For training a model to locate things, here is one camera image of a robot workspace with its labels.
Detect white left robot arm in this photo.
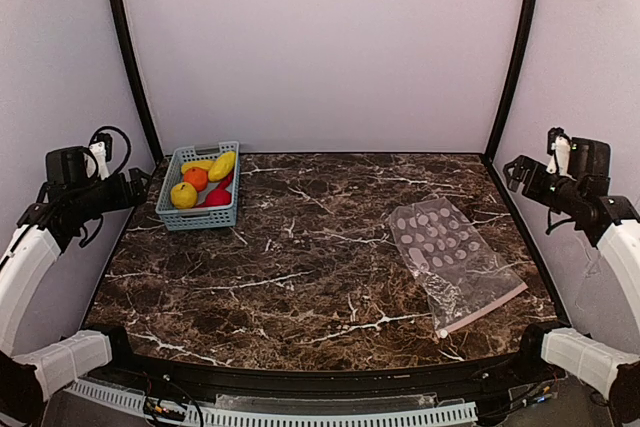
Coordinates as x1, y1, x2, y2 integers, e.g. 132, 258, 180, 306
1, 168, 151, 403

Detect yellow banana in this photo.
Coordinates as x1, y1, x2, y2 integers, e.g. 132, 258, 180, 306
181, 159, 215, 175

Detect yellow oblong fruit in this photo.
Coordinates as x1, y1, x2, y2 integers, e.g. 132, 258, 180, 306
208, 151, 236, 182

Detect black left frame post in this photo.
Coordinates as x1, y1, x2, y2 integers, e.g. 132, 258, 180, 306
109, 0, 164, 165

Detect black frame post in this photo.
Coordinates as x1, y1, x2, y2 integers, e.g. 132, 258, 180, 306
109, 0, 164, 165
484, 0, 537, 163

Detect blue plastic basket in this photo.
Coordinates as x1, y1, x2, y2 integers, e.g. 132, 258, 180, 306
156, 141, 240, 231

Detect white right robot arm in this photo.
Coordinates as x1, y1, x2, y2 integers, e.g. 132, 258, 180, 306
503, 153, 639, 406

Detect clear zip top bag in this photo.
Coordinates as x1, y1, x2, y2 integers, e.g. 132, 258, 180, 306
388, 198, 527, 338

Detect yellow round fruit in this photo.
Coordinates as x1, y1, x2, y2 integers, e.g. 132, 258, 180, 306
170, 182, 198, 210

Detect black front table rail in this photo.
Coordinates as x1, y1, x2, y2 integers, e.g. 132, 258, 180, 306
89, 328, 566, 409

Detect white slotted cable duct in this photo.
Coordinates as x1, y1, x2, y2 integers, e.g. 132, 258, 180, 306
65, 379, 478, 426

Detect black right frame post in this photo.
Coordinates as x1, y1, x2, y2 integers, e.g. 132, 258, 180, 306
484, 0, 537, 163

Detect red fruit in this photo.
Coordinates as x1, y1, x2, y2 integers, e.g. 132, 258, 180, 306
203, 189, 232, 208

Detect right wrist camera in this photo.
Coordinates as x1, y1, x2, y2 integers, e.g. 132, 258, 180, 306
546, 127, 571, 176

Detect orange fruit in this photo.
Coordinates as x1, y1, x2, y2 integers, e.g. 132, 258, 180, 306
183, 167, 209, 192

